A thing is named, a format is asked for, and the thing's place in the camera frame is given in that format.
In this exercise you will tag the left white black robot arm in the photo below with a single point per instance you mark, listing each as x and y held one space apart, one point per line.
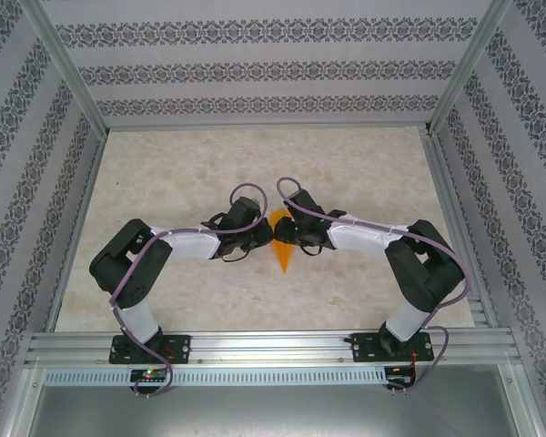
191 243

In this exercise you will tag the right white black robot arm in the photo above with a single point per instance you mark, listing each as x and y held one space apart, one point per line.
364 236

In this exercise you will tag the aluminium mounting rail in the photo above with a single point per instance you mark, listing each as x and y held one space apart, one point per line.
273 348

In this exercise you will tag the aluminium frame side rail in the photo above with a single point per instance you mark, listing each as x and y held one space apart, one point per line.
79 205
457 205

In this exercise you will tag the grey sheet metal shelf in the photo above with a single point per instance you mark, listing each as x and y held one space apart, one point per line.
273 412

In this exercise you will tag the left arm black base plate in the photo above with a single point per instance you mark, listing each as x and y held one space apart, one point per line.
179 348

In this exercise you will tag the aluminium frame post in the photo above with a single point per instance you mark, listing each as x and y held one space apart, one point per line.
66 68
468 68

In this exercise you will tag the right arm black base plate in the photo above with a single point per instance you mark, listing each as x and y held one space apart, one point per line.
364 348

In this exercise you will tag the aluminium frame back rail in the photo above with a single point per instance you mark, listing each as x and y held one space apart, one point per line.
264 125

